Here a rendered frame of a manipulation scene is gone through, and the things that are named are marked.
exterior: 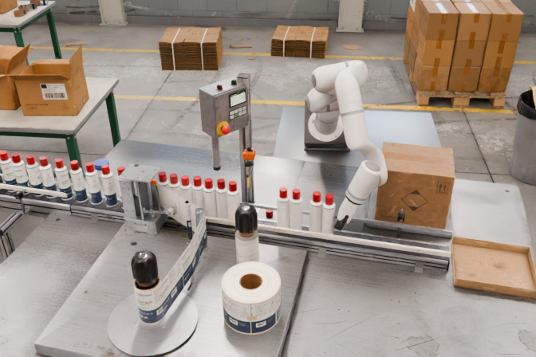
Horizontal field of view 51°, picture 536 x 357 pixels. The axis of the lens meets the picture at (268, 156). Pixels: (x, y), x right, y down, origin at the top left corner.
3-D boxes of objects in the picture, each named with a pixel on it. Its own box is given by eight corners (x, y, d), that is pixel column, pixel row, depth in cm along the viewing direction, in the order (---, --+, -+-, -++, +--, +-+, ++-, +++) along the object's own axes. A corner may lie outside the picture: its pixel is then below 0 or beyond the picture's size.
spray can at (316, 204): (308, 236, 232) (309, 195, 221) (309, 229, 236) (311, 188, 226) (320, 238, 231) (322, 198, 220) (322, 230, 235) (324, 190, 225)
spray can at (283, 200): (275, 232, 235) (275, 191, 224) (278, 225, 239) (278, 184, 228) (288, 233, 234) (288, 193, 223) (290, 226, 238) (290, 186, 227)
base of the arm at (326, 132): (305, 139, 300) (306, 127, 282) (310, 106, 305) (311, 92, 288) (340, 143, 298) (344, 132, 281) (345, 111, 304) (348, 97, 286)
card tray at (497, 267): (454, 286, 213) (455, 278, 211) (451, 243, 235) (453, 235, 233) (538, 299, 207) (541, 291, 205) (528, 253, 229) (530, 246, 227)
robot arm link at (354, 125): (361, 111, 225) (375, 185, 226) (335, 115, 214) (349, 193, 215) (380, 107, 218) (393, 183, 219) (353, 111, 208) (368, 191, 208)
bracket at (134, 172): (118, 178, 224) (117, 177, 223) (130, 164, 233) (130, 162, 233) (149, 183, 221) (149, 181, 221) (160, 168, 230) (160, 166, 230)
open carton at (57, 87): (13, 123, 344) (-2, 66, 325) (43, 89, 387) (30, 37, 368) (75, 123, 343) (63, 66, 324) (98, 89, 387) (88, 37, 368)
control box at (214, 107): (201, 131, 227) (198, 88, 217) (234, 118, 236) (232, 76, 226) (216, 140, 220) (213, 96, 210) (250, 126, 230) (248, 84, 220)
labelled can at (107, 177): (104, 206, 251) (96, 168, 241) (109, 200, 256) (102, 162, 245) (114, 208, 250) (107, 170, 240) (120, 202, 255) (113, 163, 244)
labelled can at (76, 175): (74, 202, 254) (65, 164, 244) (80, 196, 259) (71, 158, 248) (84, 204, 253) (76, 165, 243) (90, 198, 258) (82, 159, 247)
